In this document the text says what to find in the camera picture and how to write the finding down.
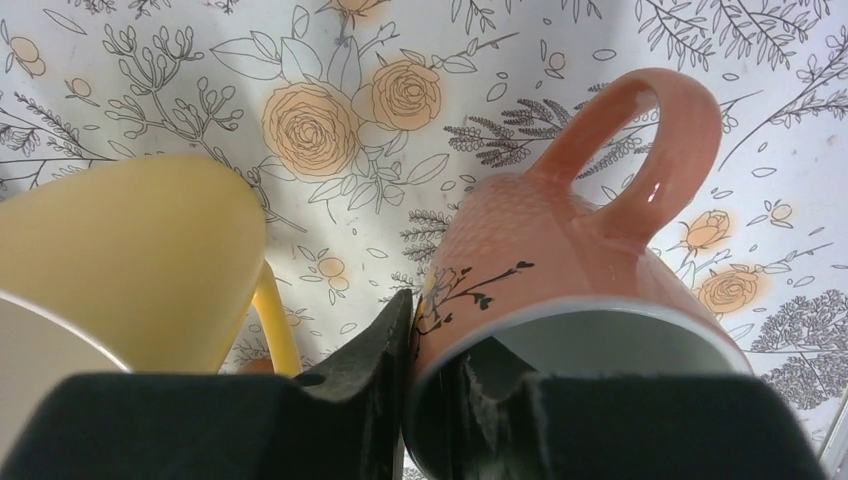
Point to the terracotta pink mug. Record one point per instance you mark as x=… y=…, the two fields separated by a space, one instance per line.
x=531 y=277

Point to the yellow mug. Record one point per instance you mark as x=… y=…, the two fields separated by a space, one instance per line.
x=142 y=265

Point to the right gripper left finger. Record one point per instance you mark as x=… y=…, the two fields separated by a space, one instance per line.
x=339 y=419

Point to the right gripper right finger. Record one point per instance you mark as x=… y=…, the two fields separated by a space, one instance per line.
x=489 y=415

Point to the floral tablecloth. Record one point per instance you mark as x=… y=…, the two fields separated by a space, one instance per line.
x=362 y=127

